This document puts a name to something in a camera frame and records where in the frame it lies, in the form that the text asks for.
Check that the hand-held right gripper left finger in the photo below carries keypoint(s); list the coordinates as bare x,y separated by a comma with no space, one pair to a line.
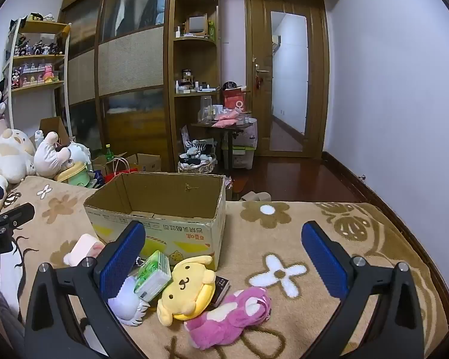
121,261

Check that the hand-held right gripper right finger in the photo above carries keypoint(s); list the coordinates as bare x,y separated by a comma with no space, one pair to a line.
323,261

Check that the green tissue packet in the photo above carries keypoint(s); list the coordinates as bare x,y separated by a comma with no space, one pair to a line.
153,275

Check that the yellow dog plush toy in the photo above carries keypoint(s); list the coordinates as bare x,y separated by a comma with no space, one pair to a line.
183,284

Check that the small black packet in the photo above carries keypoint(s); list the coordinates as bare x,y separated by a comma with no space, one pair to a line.
220,288

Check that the pink bear plush toy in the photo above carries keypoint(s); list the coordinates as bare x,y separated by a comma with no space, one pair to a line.
228,321

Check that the large cream plush toy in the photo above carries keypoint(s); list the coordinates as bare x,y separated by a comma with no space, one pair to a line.
7,157

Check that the pink white plush toy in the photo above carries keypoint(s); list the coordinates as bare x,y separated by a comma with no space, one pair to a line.
83,248

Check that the brown floral blanket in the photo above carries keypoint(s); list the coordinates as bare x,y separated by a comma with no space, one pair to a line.
284,232

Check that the white plush with pink limbs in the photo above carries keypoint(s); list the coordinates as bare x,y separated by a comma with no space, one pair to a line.
48,157

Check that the green yellow toy house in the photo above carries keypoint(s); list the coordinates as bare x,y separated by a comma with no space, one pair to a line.
73,175

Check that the person's grey clothing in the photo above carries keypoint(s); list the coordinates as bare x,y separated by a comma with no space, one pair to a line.
0,314

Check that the tall brown cardboard box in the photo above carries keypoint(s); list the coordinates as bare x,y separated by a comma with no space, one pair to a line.
54,127

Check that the red paper shopping bag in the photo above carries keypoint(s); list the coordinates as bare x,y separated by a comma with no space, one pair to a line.
126,171

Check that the beige slippers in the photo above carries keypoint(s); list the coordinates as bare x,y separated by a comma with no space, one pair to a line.
256,196

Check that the open flap cardboard box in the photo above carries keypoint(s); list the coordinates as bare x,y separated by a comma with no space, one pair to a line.
149,162

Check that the green bottle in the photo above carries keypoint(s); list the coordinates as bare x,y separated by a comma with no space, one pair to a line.
109,153

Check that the wicker basket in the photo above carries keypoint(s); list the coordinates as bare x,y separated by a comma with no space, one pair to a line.
196,168

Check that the clear storage bin green lid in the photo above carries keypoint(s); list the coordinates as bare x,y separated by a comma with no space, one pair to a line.
243,159

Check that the wooden corner shelf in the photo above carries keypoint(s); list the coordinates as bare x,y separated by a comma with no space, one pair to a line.
179,127

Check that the white pink printed bag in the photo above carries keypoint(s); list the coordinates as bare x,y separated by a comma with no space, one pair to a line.
250,134

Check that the small dark side table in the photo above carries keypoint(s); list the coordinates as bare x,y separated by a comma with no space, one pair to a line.
230,146

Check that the row of toy figures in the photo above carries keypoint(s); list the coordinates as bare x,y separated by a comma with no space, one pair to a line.
37,48

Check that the white display shelf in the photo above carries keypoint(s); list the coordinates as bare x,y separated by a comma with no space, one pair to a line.
37,27

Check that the pink plastic bags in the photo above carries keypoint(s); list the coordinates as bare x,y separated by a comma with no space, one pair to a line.
226,117

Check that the clear plastic container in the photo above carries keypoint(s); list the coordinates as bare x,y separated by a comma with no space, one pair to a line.
206,108

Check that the wooden door with glass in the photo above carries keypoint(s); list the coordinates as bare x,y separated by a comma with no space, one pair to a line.
318,82

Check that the red bag with white print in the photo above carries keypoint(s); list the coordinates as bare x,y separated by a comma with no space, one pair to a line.
235,101

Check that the red door tassel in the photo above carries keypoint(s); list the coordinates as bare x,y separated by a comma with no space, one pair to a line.
258,82

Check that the group of cosmetic bottles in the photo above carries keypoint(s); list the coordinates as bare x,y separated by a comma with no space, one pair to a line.
194,84

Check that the wooden sliding door wardrobe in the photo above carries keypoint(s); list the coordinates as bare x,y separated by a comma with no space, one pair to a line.
131,60

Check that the black hat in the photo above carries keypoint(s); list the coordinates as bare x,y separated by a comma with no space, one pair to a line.
230,85

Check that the square framed mirror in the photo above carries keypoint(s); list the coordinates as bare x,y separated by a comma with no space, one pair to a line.
197,24

